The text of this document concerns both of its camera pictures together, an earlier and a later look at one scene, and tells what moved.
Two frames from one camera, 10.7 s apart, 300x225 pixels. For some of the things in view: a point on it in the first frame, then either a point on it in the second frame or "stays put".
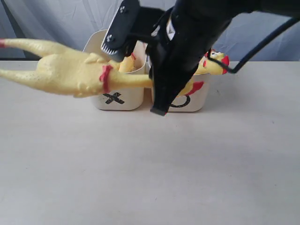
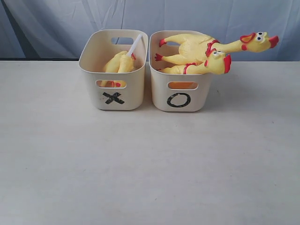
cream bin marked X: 120,98 stays put
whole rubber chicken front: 208,66 stays put
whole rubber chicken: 72,74 -> 195,48
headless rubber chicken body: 126,64 stays put
